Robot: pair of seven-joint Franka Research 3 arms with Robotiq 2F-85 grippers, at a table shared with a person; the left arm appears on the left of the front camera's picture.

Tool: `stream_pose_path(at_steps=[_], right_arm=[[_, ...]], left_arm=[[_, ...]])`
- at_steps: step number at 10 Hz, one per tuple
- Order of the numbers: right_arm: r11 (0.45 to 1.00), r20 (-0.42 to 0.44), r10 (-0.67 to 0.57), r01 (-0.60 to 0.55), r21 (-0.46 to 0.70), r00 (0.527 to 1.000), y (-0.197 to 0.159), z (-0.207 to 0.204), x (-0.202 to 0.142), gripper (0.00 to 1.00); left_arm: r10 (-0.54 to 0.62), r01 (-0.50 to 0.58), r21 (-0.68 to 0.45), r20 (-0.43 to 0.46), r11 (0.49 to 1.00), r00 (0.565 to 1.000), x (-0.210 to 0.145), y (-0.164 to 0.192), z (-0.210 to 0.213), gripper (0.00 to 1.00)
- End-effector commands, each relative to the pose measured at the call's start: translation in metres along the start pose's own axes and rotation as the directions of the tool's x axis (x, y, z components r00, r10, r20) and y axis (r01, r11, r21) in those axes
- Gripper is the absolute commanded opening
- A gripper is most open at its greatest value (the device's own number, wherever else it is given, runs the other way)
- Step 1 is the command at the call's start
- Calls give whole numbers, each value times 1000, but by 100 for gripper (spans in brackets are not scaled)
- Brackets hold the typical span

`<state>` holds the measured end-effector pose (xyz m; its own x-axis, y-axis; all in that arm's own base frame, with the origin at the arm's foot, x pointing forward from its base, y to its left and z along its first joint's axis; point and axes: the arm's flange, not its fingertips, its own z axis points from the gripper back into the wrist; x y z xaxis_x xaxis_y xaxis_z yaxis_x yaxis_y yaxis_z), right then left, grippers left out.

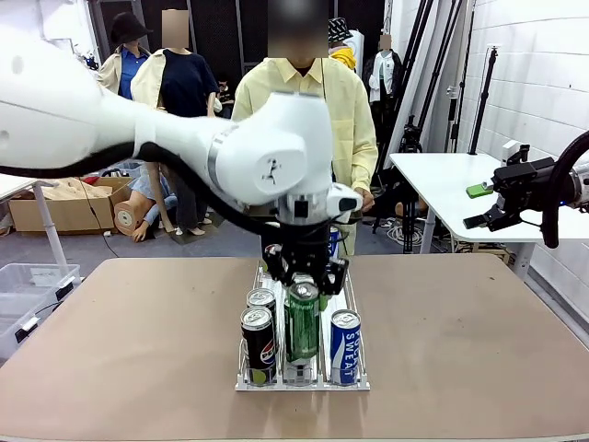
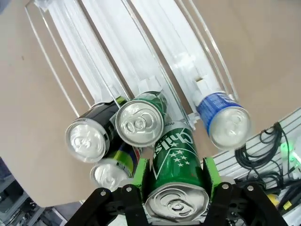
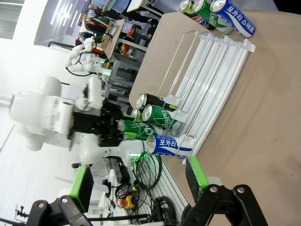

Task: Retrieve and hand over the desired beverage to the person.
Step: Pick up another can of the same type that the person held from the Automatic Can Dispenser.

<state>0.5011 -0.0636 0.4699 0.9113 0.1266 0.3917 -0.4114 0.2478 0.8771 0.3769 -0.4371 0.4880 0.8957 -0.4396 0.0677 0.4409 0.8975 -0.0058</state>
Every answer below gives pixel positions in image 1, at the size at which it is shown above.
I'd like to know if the large white table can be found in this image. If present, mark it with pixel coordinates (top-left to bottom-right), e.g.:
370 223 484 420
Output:
388 152 589 282

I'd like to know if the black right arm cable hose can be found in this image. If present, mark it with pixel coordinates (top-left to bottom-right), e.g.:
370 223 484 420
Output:
538 130 589 250

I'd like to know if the clear acrylic can rack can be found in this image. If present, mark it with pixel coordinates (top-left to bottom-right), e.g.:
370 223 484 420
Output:
235 260 372 392

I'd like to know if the black pole stand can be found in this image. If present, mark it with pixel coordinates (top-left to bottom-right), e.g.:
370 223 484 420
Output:
468 44 501 156

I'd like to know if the person's left hand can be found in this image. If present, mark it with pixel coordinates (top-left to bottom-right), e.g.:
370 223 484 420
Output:
352 186 376 214

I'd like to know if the clear plastic storage bin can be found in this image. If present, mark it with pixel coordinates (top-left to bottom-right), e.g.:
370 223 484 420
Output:
0 262 83 300
0 292 52 361

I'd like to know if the brown cardboard box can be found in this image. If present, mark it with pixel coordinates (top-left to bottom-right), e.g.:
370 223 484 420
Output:
8 176 135 234

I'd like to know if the blue Pocari Sweat can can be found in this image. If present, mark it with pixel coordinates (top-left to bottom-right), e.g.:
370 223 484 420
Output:
329 308 363 386
327 226 344 260

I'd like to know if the person in yellow shirt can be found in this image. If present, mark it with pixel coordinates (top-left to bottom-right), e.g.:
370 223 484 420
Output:
231 54 379 257

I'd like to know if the pale floor cable bundle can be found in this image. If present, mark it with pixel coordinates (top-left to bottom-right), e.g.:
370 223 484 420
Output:
384 215 432 248

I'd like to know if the mannequin with black hat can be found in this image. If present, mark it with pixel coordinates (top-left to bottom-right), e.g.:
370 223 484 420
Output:
96 11 156 100

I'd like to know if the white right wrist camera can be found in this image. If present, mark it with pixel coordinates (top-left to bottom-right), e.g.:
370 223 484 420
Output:
501 140 531 166

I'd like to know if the person's left forearm yellow sleeve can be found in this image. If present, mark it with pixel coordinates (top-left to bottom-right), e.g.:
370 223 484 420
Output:
352 137 379 194

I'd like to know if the mannequin in navy shirt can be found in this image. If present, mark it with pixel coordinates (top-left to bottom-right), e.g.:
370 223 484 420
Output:
130 8 221 237

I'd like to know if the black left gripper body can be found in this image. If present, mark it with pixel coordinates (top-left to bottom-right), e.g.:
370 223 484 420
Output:
274 220 333 277

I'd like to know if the black Pepsi can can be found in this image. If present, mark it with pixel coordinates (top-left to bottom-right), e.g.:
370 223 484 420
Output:
246 288 279 323
240 306 279 386

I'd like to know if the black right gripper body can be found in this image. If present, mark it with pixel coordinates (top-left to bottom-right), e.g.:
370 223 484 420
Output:
491 156 558 211

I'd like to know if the green soda can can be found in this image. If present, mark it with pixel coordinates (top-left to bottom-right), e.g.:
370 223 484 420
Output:
283 281 322 365

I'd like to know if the kneeling mannequin in denim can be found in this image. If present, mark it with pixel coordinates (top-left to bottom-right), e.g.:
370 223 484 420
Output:
113 173 179 244

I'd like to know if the black camera tripod head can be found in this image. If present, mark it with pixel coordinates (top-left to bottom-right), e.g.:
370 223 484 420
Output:
397 114 423 155

